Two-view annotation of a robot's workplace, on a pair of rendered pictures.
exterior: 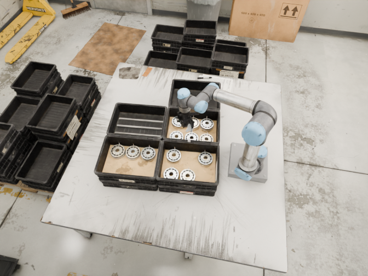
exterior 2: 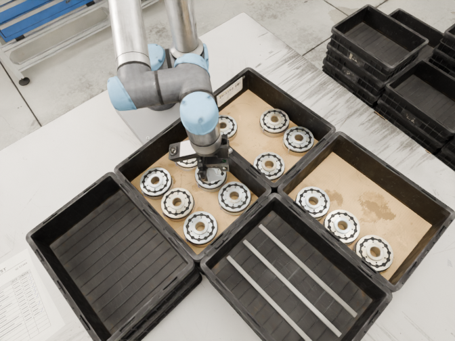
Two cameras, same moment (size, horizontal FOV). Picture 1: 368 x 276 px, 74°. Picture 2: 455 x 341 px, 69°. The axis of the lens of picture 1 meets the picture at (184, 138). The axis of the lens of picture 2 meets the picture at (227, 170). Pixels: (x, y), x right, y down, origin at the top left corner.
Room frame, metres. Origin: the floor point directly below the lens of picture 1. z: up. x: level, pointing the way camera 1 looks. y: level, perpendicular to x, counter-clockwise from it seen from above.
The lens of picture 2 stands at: (1.29, 0.35, 1.81)
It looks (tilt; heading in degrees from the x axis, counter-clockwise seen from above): 62 degrees down; 227
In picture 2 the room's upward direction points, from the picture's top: 6 degrees counter-clockwise
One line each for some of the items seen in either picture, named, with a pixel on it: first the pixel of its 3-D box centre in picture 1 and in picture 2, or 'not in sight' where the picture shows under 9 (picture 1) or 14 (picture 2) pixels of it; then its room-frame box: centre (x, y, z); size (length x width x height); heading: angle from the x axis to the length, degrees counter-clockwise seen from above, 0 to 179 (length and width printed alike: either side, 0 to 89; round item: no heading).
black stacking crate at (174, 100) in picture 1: (195, 98); (114, 254); (1.36, -0.08, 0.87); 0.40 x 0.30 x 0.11; 85
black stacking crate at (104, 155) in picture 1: (130, 160); (357, 209); (0.79, 0.36, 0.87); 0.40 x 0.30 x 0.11; 85
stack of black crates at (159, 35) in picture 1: (169, 44); not in sight; (2.82, 0.22, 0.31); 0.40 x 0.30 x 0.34; 80
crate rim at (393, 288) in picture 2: (129, 156); (362, 202); (0.79, 0.36, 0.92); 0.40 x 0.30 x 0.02; 85
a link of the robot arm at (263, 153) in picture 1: (256, 154); (154, 66); (0.82, -0.49, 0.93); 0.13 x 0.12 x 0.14; 143
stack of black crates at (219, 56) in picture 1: (227, 69); not in sight; (2.29, -0.51, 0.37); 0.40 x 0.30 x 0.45; 80
